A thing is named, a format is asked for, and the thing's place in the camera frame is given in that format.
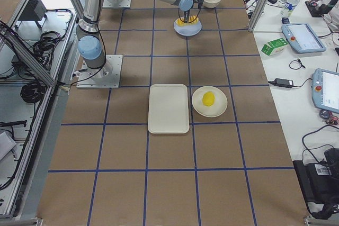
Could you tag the white rectangular tray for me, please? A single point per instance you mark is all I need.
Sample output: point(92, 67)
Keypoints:
point(168, 111)

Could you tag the cream plate under lemon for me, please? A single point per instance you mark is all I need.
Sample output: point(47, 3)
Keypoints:
point(215, 110)

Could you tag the blue teach pendant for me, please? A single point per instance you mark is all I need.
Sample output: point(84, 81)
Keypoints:
point(302, 38)
point(325, 90)

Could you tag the green white carton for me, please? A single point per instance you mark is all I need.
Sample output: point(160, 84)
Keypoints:
point(274, 47)

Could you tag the black power adapter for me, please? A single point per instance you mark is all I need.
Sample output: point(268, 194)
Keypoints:
point(285, 83)

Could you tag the plastic water bottle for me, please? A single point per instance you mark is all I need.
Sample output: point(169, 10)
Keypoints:
point(288, 7)

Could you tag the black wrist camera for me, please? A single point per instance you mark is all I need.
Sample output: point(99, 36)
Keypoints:
point(199, 3)

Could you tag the yellow lemon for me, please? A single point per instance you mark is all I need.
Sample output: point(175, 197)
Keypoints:
point(208, 99)

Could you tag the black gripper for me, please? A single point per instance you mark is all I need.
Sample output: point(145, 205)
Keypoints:
point(186, 14)

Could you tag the striped orange bread roll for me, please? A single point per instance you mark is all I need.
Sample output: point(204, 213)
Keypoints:
point(183, 21)

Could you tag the light blue plate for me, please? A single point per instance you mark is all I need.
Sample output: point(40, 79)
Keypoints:
point(187, 30)

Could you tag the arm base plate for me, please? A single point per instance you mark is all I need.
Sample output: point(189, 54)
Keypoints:
point(114, 4)
point(107, 77)

